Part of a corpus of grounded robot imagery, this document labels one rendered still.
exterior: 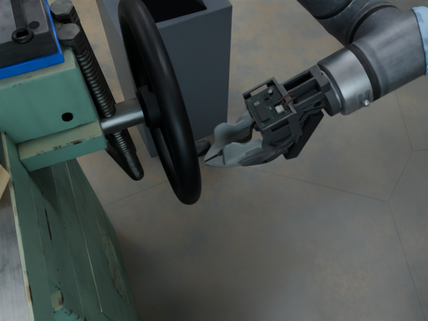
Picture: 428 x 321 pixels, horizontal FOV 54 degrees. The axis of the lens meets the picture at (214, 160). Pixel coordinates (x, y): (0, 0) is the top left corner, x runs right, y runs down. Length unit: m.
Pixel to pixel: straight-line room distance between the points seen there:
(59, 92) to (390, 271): 1.17
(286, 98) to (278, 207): 0.85
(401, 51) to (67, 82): 0.43
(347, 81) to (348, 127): 1.03
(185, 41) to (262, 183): 0.57
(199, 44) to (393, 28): 0.65
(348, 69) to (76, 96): 0.36
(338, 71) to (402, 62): 0.08
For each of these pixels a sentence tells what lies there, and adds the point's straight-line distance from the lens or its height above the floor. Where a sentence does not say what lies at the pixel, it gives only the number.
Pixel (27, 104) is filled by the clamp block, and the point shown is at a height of 0.93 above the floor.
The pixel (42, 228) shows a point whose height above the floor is 0.83.
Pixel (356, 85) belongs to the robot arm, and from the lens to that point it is 0.61.
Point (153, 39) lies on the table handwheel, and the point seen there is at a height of 0.95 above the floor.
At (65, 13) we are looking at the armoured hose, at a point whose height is 0.97.
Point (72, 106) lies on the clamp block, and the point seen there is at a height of 0.91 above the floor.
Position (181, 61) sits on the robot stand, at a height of 0.42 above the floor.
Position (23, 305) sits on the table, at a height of 0.90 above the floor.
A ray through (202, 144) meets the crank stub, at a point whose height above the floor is 0.71.
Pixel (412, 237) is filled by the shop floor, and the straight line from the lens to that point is 1.49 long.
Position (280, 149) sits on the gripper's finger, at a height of 0.74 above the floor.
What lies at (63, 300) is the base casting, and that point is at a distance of 0.51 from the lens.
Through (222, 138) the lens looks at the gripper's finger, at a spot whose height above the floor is 0.73.
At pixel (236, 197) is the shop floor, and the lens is 1.41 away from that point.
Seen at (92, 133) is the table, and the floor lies 0.87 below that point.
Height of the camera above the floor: 1.26
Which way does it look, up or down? 59 degrees down
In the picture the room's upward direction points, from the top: straight up
